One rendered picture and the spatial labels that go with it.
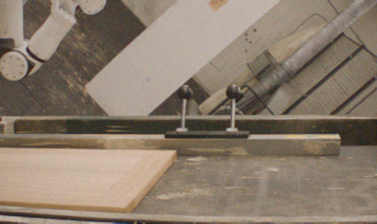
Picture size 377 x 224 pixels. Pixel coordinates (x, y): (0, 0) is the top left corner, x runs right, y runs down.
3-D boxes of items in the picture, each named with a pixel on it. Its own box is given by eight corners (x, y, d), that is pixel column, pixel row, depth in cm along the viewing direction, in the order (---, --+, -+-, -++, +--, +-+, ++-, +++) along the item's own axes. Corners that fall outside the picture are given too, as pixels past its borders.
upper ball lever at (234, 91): (224, 139, 136) (226, 88, 141) (240, 139, 136) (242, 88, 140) (222, 134, 133) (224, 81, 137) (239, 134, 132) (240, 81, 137)
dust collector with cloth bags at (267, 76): (183, 105, 762) (307, -1, 714) (217, 142, 775) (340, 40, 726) (175, 137, 631) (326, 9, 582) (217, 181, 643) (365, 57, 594)
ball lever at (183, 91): (175, 139, 138) (178, 88, 143) (190, 139, 137) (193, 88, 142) (172, 134, 135) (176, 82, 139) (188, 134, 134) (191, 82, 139)
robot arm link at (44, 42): (68, 35, 135) (25, 91, 140) (74, 25, 145) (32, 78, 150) (35, 10, 132) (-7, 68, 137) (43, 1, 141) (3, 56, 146)
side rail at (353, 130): (25, 149, 174) (23, 115, 173) (379, 151, 156) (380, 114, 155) (17, 153, 168) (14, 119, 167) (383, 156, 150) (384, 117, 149)
